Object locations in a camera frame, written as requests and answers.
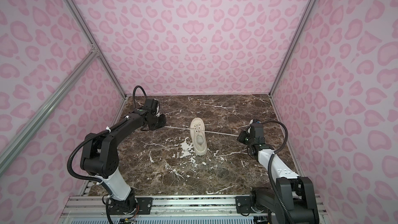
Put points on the white shoelace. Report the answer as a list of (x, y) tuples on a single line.
[(212, 132)]

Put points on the right rear aluminium post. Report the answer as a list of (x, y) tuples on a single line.
[(303, 21)]

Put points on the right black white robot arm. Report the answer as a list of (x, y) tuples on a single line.
[(291, 198)]

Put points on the aluminium post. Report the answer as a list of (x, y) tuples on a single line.
[(303, 21), (82, 23)]

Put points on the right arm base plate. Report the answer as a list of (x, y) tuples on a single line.
[(245, 205)]

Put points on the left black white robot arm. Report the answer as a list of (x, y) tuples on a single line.
[(100, 158)]

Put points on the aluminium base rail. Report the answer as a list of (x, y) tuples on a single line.
[(191, 209)]

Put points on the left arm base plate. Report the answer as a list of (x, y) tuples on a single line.
[(138, 205)]

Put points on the cream white sneaker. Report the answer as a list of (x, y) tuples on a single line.
[(197, 133)]

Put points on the left rear aluminium post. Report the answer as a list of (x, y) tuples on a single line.
[(82, 23)]

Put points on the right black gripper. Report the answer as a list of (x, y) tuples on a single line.
[(243, 135)]

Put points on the left diagonal aluminium strut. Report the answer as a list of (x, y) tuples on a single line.
[(20, 141)]

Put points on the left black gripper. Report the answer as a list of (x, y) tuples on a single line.
[(162, 122)]

